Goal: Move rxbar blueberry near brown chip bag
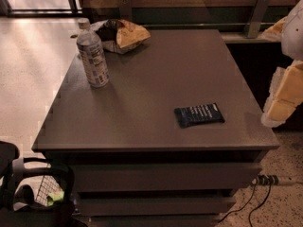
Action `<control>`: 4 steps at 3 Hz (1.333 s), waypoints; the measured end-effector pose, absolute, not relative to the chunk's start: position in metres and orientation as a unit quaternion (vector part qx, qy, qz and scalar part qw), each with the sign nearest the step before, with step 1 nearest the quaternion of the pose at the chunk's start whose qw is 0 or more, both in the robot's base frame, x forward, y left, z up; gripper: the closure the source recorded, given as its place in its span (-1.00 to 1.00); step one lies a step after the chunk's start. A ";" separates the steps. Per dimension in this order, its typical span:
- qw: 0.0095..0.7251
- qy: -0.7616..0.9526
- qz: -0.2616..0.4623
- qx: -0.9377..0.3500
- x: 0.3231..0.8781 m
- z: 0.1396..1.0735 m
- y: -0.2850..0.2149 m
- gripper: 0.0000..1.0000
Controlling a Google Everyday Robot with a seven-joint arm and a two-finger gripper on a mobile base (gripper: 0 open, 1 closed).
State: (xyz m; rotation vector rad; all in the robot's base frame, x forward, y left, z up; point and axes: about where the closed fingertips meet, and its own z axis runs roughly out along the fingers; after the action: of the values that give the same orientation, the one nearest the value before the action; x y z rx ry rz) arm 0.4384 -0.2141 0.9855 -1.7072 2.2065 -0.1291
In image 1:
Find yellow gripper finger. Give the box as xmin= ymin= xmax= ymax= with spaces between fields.
xmin=261 ymin=17 xmax=287 ymax=42
xmin=260 ymin=60 xmax=303 ymax=128

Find dark blue rxbar wrapper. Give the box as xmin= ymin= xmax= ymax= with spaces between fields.
xmin=174 ymin=103 xmax=225 ymax=128

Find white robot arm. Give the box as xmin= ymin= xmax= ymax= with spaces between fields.
xmin=261 ymin=0 xmax=303 ymax=128

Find crumpled brown chip bag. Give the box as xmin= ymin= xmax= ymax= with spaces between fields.
xmin=91 ymin=19 xmax=151 ymax=54

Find white power strip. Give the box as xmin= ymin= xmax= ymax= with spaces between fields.
xmin=252 ymin=175 xmax=296 ymax=186

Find dark grey drawer cabinet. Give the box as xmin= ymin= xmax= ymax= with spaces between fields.
xmin=34 ymin=30 xmax=278 ymax=227

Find clear plastic water bottle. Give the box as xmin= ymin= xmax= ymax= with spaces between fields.
xmin=77 ymin=18 xmax=109 ymax=88

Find green crumpled wrapper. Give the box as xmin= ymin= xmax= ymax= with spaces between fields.
xmin=46 ymin=190 xmax=64 ymax=206

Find black office chair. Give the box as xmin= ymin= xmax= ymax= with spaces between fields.
xmin=0 ymin=141 xmax=88 ymax=227

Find grey metal wall bracket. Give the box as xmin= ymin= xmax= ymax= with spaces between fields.
xmin=118 ymin=0 xmax=133 ymax=21
xmin=245 ymin=0 xmax=271 ymax=39

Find black power cable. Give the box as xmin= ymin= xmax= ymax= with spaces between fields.
xmin=217 ymin=183 xmax=273 ymax=227

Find wire mesh basket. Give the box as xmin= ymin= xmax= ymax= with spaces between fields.
xmin=35 ymin=175 xmax=62 ymax=206

